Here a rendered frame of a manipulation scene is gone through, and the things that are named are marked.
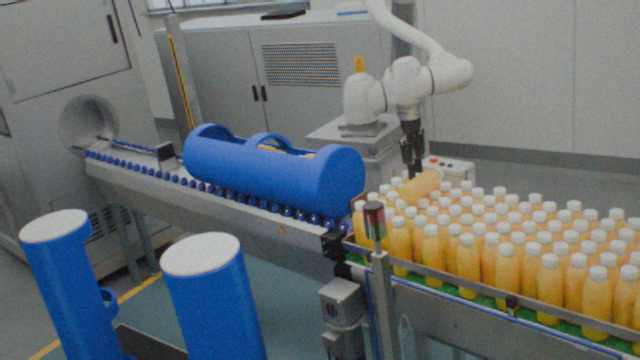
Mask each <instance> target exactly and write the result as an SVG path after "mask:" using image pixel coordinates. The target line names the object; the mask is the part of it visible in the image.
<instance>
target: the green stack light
mask: <svg viewBox="0 0 640 360"><path fill-rule="evenodd" d="M364 224H365V222H364ZM365 231H366V237H367V239H369V240H381V239H383V238H385V237H386V236H387V234H388V232H387V225H386V220H385V221H384V222H383V223H382V224H380V225H375V226H370V225H367V224H365Z"/></svg>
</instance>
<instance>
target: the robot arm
mask: <svg viewBox="0 0 640 360"><path fill-rule="evenodd" d="M360 2H361V3H362V5H363V6H364V7H365V9H366V10H367V12H368V14H369V15H370V17H371V18H372V19H373V21H374V22H375V23H376V24H377V25H378V26H379V27H381V28H382V29H383V30H385V31H387V32H388V33H390V34H391V49H390V67H389V68H388V69H387V70H386V71H385V75H384V77H383V79H381V80H374V78H373V77H371V76H370V75H367V74H364V73H361V74H356V75H353V76H349V77H348V79H347V80H346V82H345V85H344V90H343V105H344V112H345V117H346V121H347V124H338V126H337V127H338V130H344V132H342V133H341V134H340V136H341V137H342V138H343V137H371V138H373V137H376V136H377V134H378V133H379V131H380V130H381V129H382V128H383V127H384V126H386V125H387V124H386V122H379V120H378V115H381V114H382V113H385V112H393V111H397V117H398V118H399V119H400V127H401V128H402V129H403V138H402V139H399V144H400V147H401V154H402V161H403V164H406V165H407V168H408V177H409V180H411V179H414V178H415V177H416V173H420V174H421V173H422V159H423V158H424V156H422V155H424V154H425V149H424V128H420V127H421V118H420V117H421V116H422V106H421V102H422V101H423V100H424V99H425V97H426V96H428V95H433V94H444V93H449V92H453V91H457V90H460V89H462V88H464V87H467V86H469V85H470V83H471V82H472V81H473V80H474V75H475V71H474V66H473V64H472V63H471V62H470V61H468V60H466V59H462V58H461V59H458V58H457V57H456V56H454V54H452V53H450V52H446V51H445V50H444V49H443V47H442V46H441V45H440V44H439V43H437V42H436V41H434V40H433V39H431V38H430V37H428V36H427V35H425V34H423V33H421V32H420V31H418V30H416V29H414V23H415V5H416V0H392V6H391V13H390V12H389V11H388V9H387V7H386V3H385V0H360ZM413 45H414V46H415V47H417V48H419V49H421V50H422V51H424V52H425V53H426V54H427V55H428V57H429V59H430V60H429V61H428V63H427V66H425V67H420V65H419V63H418V61H417V60H416V59H415V58H414V57H413ZM414 151H415V155H416V158H414V162H415V163H413V154H414Z"/></svg>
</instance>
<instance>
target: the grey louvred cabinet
mask: <svg viewBox="0 0 640 360"><path fill-rule="evenodd" d="M306 12H307V14H304V15H301V16H298V17H294V18H291V19H285V20H260V19H261V16H262V15H264V14H268V13H264V14H250V15H235V16H221V17H207V18H196V19H193V20H189V21H186V22H182V23H180V26H181V27H180V30H181V34H182V38H183V42H184V46H185V50H186V54H187V58H188V62H189V66H190V70H191V75H192V79H193V83H194V87H195V90H196V94H197V99H198V103H199V107H200V111H201V115H202V119H203V123H204V124H215V125H221V126H224V127H226V128H229V129H230V130H231V131H232V132H233V134H234V135H235V136H237V137H242V138H247V139H250V138H251V137H252V136H253V135H255V134H257V133H260V132H268V133H274V134H279V135H282V136H284V137H285V138H287V139H288V140H289V142H290V143H291V145H292V146H293V147H296V148H301V149H307V150H308V148H309V147H311V143H307V139H306V136H308V134H310V133H312V132H313V131H315V130H317V129H318V128H320V127H322V126H324V125H325V124H329V123H330V122H332V121H334V120H335V119H337V118H339V117H340V116H342V115H344V114H345V112H344V105H343V90H344V85H345V82H346V80H347V79H348V77H349V76H353V75H356V74H361V73H364V74H367V75H370V76H371V77H373V78H374V80H381V79H383V77H384V75H385V71H386V70H387V69H388V68H389V67H390V49H391V34H390V33H388V32H387V31H385V30H383V29H382V28H381V27H379V26H378V25H377V24H376V23H375V22H374V21H373V19H372V18H371V17H370V15H360V16H349V17H337V11H336V9H323V10H309V11H306ZM153 35H154V39H155V43H156V46H157V50H158V54H159V57H160V61H161V65H162V69H163V73H164V76H165V80H166V84H167V88H168V91H169V99H170V102H171V106H172V110H173V114H174V118H175V122H176V126H177V129H178V132H179V136H180V140H181V144H182V148H184V144H185V141H186V139H187V137H188V136H189V134H190V133H191V130H190V126H189V122H188V118H187V114H186V110H185V106H184V102H183V98H182V94H181V90H180V87H179V83H178V79H177V75H176V71H175V67H174V59H173V55H172V51H171V48H170V44H169V40H168V36H167V32H166V28H162V29H158V30H155V31H154V34H153ZM421 106H422V116H421V117H420V118H421V127H420V128H424V149H425V154H424V155H422V156H424V158H423V159H422V160H424V159H425V158H427V157H428V156H429V145H428V133H427V123H426V111H425V100H423V101H422V102H421Z"/></svg>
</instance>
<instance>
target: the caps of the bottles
mask: <svg viewBox="0 0 640 360"><path fill-rule="evenodd" d="M461 186H462V188H463V189H470V188H471V187H472V182H471V181H469V180H465V181H462V182H461ZM471 194H472V196H474V197H480V196H482V195H483V189H482V188H480V187H476V188H472V189H471ZM505 194H506V188H505V187H502V186H498V187H495V188H494V195H496V196H503V195H505ZM450 195H451V197H453V198H458V197H461V196H462V190H461V189H459V188H455V189H451V190H450ZM529 201H530V202H531V203H540V201H541V195H540V194H539V193H532V194H530V195H529ZM517 202H518V196H517V195H515V194H508V195H506V203H508V204H515V203H517ZM461 203H462V205H464V206H469V205H471V204H472V197H470V196H464V197H462V198H461ZM483 203H484V204H486V205H492V204H495V196H493V195H486V196H484V197H483ZM531 203H528V202H523V203H520V204H519V211H520V212H523V213H528V212H531V211H532V204H531ZM450 204H451V199H450V198H449V197H441V198H439V205H440V206H442V207H446V206H449V205H450ZM580 207H581V203H580V202H579V201H575V200H572V201H569V202H568V209H569V210H570V211H578V210H580ZM542 208H543V210H544V211H546V212H553V211H555V210H556V203H554V202H551V201H547V202H544V203H543V204H542ZM495 209H496V212H497V213H500V214H504V213H506V212H507V209H508V208H507V205H506V204H505V203H499V204H497V205H496V206H495ZM426 210H427V215H429V216H436V215H438V214H439V208H438V207H437V206H429V207H427V209H426ZM449 211H450V214H452V215H459V214H461V213H462V207H461V206H460V205H452V206H450V208H449ZM472 213H473V214H483V213H484V205H481V204H475V205H473V206H472ZM583 217H584V218H586V219H590V220H593V219H596V218H597V211H596V210H592V209H588V210H585V211H584V212H583ZM609 217H611V218H614V219H620V218H623V217H624V211H623V210H622V209H617V208H615V209H611V210H610V211H609ZM611 218H603V219H601V220H600V227H601V228H602V229H605V230H612V229H614V228H615V224H616V222H615V220H614V219H611ZM521 219H522V218H521V214H520V213H518V212H511V213H509V214H508V221H509V222H512V223H518V222H520V221H521ZM533 219H534V221H545V220H546V213H545V212H542V211H537V212H534V213H533ZM558 219H559V220H569V219H571V212H569V211H567V210H562V211H559V212H558ZM484 220H485V222H486V223H489V224H493V223H496V222H497V214H495V213H487V214H485V215H484ZM559 220H550V221H548V229H549V230H551V231H560V230H561V229H562V222H561V221H559ZM437 222H438V224H440V225H447V224H449V223H450V217H449V215H445V214H443V215H439V216H438V217H437ZM461 222H462V223H463V224H471V223H472V222H473V216H472V215H471V214H463V215H462V216H461ZM415 223H416V225H418V226H422V225H425V224H426V217H425V216H423V215H419V216H416V217H415ZM497 226H498V231H500V232H508V231H510V223H506V222H501V223H499V224H497ZM588 226H589V222H588V221H587V220H585V219H576V220H574V228H575V229H576V230H587V229H588ZM627 226H628V227H629V228H632V229H640V218H637V217H631V218H628V220H627ZM448 228H449V232H450V233H452V234H458V233H460V232H461V231H462V226H461V225H460V224H451V225H449V227H448ZM522 228H523V230H524V231H527V232H533V231H535V230H536V228H537V224H536V222H531V221H527V222H523V223H522ZM472 229H473V232H475V233H483V232H485V231H486V225H485V224H483V223H475V224H473V226H472ZM424 231H425V233H426V234H435V233H437V226H436V225H433V224H429V225H426V226H425V227H424ZM485 236H486V242H488V243H490V244H495V243H498V242H499V240H500V235H499V234H498V233H497V232H489V233H487V234H486V235H485ZM619 236H620V238H621V239H622V240H624V241H631V240H633V239H634V236H635V232H634V231H633V230H631V229H627V228H624V229H621V230H620V232H619ZM564 237H565V240H566V241H568V242H575V241H577V240H578V238H579V233H578V232H577V231H575V230H567V231H565V233H564ZM551 239H552V234H551V232H549V231H539V232H538V239H537V240H538V241H539V242H543V243H546V242H550V241H551ZM592 239H593V240H595V241H604V240H605V239H606V232H605V231H604V230H601V229H595V230H593V231H592ZM473 240H474V236H473V234H471V233H463V234H462V235H461V242H462V243H464V244H471V243H473ZM511 240H512V242H514V243H523V242H524V241H525V233H523V232H521V231H515V232H512V233H511ZM581 248H582V251H583V252H584V253H588V254H593V253H595V252H596V249H597V245H596V243H595V242H593V241H584V242H583V243H582V244H581ZM625 248H626V244H625V243H624V242H622V241H620V240H614V241H612V242H611V243H610V250H611V251H612V252H623V251H625ZM526 250H527V252H528V253H529V254H532V255H536V254H539V253H540V250H541V246H540V244H539V243H537V242H530V243H528V244H527V245H526ZM513 251H514V246H513V245H512V244H511V243H502V244H501V245H500V252H501V253H502V254H503V255H510V254H512V253H513ZM554 252H556V253H558V254H566V253H567V252H568V243H566V242H561V241H560V242H556V243H554ZM542 261H543V264H544V265H547V266H555V265H557V264H558V257H557V256H556V255H554V254H545V255H543V257H542ZM630 261H631V263H633V264H636V265H640V252H639V251H635V252H632V253H631V254H630ZM600 262H601V263H602V264H604V265H615V264H616V262H617V255H616V254H614V253H603V254H600ZM571 263H572V264H574V265H577V266H583V265H585V264H586V263H587V255H584V254H580V253H576V254H573V255H571ZM590 273H591V276H592V278H594V279H604V278H606V275H607V269H606V268H605V267H603V266H600V265H594V266H592V267H591V270H590ZM620 273H621V276H622V277H623V278H626V279H636V278H637V277H638V268H637V267H635V266H632V265H624V266H622V267H621V268H620Z"/></svg>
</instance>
